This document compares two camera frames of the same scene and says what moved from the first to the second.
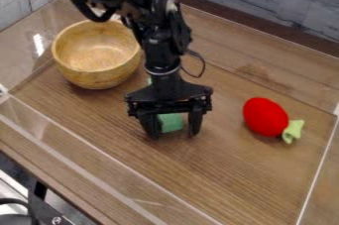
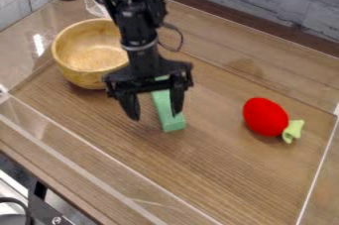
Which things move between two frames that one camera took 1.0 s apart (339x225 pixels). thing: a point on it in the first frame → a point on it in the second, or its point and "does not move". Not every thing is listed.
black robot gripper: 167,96 → 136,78
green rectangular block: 171,120 does not move
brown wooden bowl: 96,54 does not move
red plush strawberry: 265,118 does not move
